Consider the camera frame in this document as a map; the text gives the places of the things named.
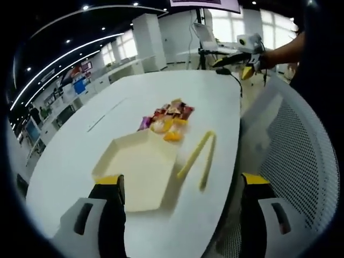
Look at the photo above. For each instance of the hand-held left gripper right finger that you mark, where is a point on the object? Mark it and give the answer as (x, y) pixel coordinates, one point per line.
(255, 215)

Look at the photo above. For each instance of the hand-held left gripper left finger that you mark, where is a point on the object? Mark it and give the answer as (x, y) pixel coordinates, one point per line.
(110, 220)

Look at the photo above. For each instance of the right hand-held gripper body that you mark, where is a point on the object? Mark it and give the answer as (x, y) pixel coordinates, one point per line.
(248, 41)

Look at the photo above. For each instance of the cream hexagonal container tray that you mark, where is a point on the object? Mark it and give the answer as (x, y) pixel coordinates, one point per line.
(139, 172)

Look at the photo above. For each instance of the yellow food tongs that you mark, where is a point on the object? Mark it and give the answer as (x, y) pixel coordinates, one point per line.
(207, 150)

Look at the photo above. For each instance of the pile of food snack packets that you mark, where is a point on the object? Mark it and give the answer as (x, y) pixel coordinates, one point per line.
(172, 115)

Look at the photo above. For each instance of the open white laptop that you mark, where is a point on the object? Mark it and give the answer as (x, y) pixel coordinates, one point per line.
(205, 37)

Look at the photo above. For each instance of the black monitor stand pole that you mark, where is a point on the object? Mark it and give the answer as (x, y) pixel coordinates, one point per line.
(201, 35)

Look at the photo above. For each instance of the overhead monitor screen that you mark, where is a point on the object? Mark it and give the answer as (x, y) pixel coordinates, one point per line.
(207, 3)

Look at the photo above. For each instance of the person's dark clothed body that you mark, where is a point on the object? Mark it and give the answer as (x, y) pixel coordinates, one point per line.
(322, 53)

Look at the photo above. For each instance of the white mesh office chair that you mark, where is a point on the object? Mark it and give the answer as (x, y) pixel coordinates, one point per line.
(295, 150)

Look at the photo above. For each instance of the white square pillar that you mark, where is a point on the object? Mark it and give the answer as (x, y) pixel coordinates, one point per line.
(149, 43)

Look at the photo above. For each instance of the desktop computer monitor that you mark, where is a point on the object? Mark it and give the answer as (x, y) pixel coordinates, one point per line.
(32, 131)

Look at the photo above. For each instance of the blue storage box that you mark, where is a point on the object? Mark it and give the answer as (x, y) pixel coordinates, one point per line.
(79, 86)

